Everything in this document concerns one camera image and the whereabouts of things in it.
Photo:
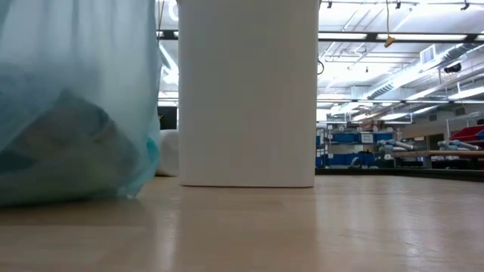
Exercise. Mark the white plastic trash bin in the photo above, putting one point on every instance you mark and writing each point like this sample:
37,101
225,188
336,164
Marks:
246,113

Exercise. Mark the blue plastic trash bag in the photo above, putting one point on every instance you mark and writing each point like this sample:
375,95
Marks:
75,94

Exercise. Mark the white wipes canister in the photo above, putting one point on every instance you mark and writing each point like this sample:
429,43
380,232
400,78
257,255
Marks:
169,155

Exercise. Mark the small black partition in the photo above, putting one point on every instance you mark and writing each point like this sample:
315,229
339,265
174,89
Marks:
168,119

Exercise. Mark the shelf with blue bins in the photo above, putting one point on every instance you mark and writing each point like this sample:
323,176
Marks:
348,138

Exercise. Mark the grey blue roll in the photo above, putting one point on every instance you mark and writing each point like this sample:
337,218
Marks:
455,144
397,144

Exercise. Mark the yellow hanging hook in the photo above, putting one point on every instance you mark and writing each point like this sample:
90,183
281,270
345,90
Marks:
389,41

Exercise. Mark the wooden work table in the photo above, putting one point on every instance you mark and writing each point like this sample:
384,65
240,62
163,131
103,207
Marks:
435,153

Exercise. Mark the black ceiling dome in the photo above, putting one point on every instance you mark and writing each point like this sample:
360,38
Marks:
452,68

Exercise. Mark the red bin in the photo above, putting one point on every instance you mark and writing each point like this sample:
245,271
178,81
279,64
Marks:
469,134

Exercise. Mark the black aluminium table frame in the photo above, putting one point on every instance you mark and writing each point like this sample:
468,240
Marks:
397,174

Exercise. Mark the silver air duct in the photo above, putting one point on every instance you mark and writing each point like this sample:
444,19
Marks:
416,72

